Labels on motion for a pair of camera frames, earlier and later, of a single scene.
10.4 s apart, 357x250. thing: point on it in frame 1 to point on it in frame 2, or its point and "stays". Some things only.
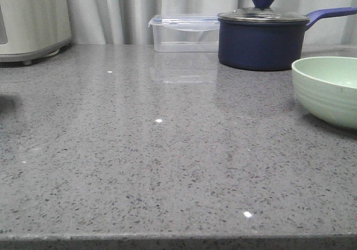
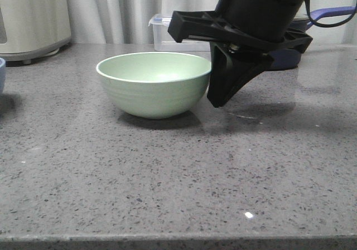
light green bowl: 327,86 to 155,85
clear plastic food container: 185,33 stays
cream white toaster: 36,20 stays
